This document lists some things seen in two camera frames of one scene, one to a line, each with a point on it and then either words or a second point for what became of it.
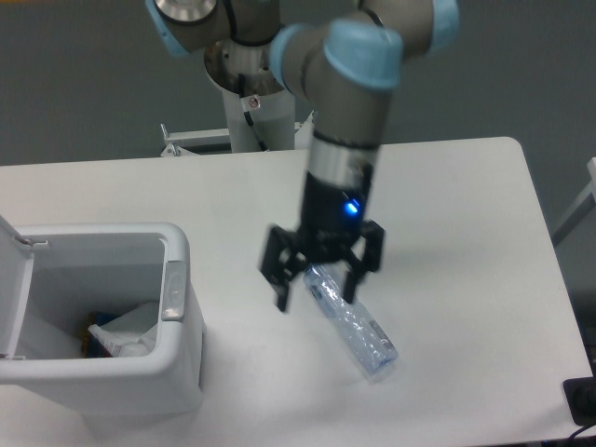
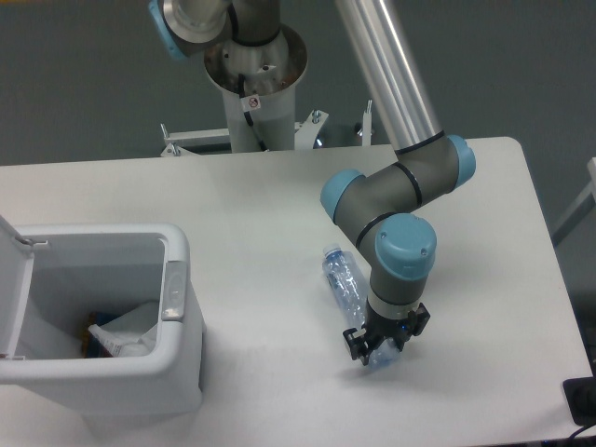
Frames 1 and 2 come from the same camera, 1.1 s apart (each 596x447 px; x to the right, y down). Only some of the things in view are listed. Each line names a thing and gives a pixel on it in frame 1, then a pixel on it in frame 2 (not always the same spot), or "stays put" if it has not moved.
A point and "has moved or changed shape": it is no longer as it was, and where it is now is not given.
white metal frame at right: (587, 203) stays put
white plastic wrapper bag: (130, 333) stays put
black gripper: (330, 219) → (379, 328)
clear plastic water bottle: (367, 340) has moved or changed shape
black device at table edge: (580, 393) stays put
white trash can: (54, 274) stays put
